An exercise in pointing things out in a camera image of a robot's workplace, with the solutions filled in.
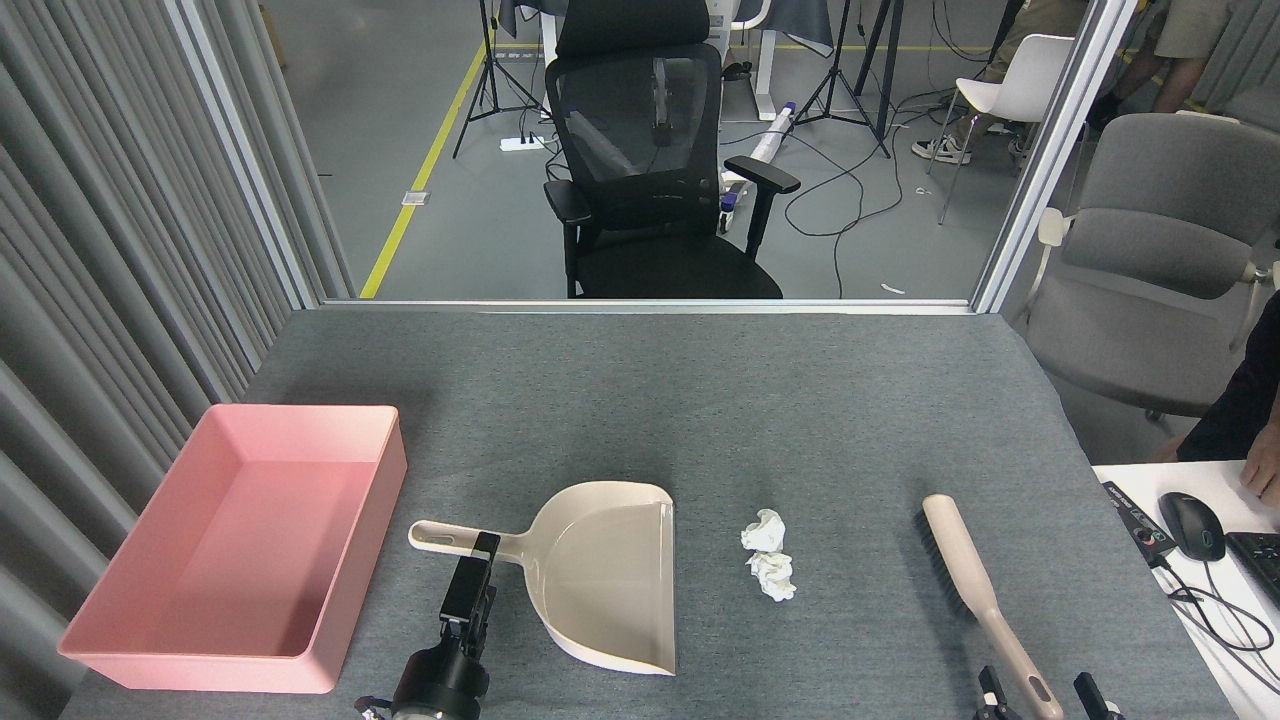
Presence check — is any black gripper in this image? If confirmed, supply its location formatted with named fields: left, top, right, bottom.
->
left=392, top=532, right=501, bottom=720

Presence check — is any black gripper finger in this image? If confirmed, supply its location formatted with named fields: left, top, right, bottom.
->
left=975, top=665, right=1013, bottom=720
left=1073, top=672, right=1126, bottom=720

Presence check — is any beige plastic dustpan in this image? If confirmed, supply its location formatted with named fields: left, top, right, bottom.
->
left=408, top=481, right=678, bottom=677

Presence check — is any beige brush with black bristles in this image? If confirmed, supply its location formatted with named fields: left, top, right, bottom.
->
left=915, top=493, right=1066, bottom=720

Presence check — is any white paper ball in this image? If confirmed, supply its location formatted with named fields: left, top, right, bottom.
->
left=746, top=551, right=798, bottom=603
left=740, top=508, right=787, bottom=554

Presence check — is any pink plastic bin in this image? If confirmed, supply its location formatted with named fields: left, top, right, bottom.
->
left=57, top=403, right=408, bottom=695

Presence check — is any person's left hand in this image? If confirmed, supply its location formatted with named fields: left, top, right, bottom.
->
left=1240, top=412, right=1280, bottom=506

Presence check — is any white desk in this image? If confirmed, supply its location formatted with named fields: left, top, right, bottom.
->
left=1092, top=459, right=1280, bottom=720

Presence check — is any black audio interface box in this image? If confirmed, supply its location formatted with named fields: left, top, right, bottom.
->
left=1101, top=481, right=1178, bottom=571

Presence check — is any black computer mouse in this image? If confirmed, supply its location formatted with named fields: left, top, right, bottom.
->
left=1158, top=491, right=1227, bottom=563

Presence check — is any black keyboard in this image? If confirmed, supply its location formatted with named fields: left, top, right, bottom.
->
left=1224, top=531, right=1280, bottom=609

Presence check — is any grey upholstered chair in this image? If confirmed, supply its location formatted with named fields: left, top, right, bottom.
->
left=1225, top=82, right=1280, bottom=136
left=1012, top=112, right=1280, bottom=463

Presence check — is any black mesh office chair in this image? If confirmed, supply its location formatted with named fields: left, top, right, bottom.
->
left=543, top=0, right=802, bottom=300

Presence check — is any grey curtain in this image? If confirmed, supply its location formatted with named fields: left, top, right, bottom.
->
left=1190, top=0, right=1280, bottom=111
left=0, top=0, right=356, bottom=720

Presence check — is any black tripod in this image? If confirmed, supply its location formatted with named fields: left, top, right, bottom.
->
left=452, top=0, right=551, bottom=159
left=795, top=0, right=906, bottom=159

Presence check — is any white and purple tube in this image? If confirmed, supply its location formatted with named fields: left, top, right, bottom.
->
left=718, top=100, right=798, bottom=236

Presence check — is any white plastic chair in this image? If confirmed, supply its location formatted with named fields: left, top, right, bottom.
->
left=926, top=34, right=1076, bottom=226

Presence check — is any standing person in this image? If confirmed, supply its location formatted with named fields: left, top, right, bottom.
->
left=1085, top=0, right=1241, bottom=129

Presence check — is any seated person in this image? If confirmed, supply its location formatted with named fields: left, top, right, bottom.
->
left=910, top=0, right=1091, bottom=166

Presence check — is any black desk cable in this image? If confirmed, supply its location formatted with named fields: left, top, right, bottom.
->
left=1150, top=555, right=1280, bottom=656

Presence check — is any silver frame rail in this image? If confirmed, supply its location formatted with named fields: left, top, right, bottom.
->
left=320, top=298, right=976, bottom=317

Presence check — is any black floor cable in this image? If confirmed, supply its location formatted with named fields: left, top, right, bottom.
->
left=720, top=95, right=1011, bottom=299

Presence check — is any silver frame post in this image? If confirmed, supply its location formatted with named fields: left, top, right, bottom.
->
left=970, top=0, right=1141, bottom=314
left=165, top=0, right=326, bottom=311

